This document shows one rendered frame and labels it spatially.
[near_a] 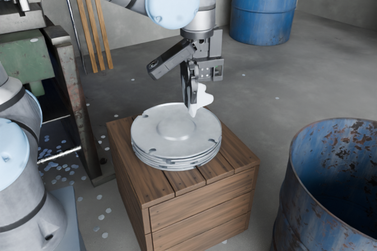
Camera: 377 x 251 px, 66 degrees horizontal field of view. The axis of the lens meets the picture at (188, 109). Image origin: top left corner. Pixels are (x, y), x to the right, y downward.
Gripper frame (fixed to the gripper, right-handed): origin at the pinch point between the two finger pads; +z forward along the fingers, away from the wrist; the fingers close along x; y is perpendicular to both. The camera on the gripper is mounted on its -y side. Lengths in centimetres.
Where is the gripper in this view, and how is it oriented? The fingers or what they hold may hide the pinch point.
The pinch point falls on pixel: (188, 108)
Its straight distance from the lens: 71.1
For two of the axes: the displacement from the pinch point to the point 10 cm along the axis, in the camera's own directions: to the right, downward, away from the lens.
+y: 9.6, -1.6, 2.2
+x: -2.7, -5.3, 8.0
